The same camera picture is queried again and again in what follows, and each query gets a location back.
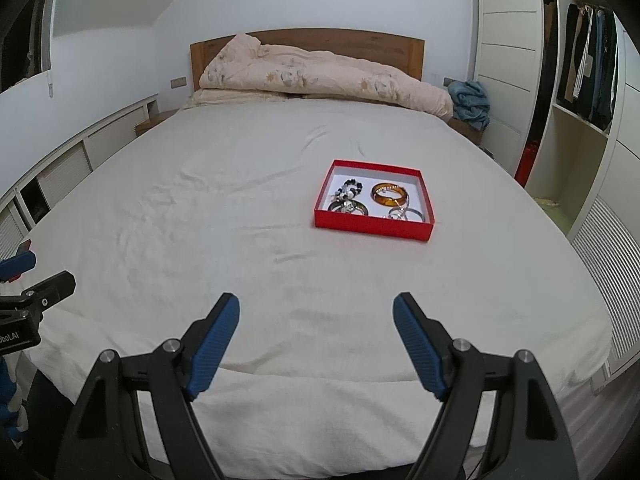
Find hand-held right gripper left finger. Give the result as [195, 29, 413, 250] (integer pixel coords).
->
[52, 293, 240, 480]

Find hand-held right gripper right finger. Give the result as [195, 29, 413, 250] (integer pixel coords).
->
[394, 292, 578, 480]

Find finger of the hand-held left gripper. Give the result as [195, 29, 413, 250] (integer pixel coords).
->
[0, 240, 38, 283]
[0, 270, 77, 317]

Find red jewelry box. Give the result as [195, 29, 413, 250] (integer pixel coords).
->
[313, 159, 436, 243]

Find white low cabinet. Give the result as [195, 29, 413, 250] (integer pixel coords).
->
[0, 94, 160, 261]

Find silver bangle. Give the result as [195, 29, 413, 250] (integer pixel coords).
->
[387, 206, 426, 223]

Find dark brown bangle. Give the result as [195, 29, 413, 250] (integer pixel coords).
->
[327, 200, 371, 218]

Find amber bangle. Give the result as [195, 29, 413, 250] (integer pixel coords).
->
[370, 182, 408, 208]

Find green mat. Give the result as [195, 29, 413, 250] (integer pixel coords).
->
[532, 195, 572, 235]

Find wooden nightstand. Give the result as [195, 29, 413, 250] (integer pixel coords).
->
[445, 115, 488, 147]
[135, 109, 178, 137]

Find white louvered panel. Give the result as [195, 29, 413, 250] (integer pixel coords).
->
[570, 195, 640, 376]

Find red fire extinguisher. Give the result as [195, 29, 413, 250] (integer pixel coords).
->
[514, 141, 541, 187]

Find dark window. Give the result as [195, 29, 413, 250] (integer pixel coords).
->
[0, 0, 53, 93]

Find blue cloth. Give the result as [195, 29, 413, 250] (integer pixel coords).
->
[446, 80, 492, 131]

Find beige pillow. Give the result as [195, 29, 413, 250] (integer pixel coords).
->
[182, 87, 301, 109]

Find pink floral quilt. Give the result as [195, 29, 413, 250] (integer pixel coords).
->
[199, 32, 455, 122]

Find wooden headboard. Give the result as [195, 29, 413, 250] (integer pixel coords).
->
[190, 27, 426, 96]

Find white wardrobe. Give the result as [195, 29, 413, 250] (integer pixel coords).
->
[472, 0, 640, 281]

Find hanging clothes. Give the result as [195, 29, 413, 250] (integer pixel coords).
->
[555, 2, 621, 133]

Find black white beaded bracelet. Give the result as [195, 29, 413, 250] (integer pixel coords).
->
[335, 178, 365, 206]

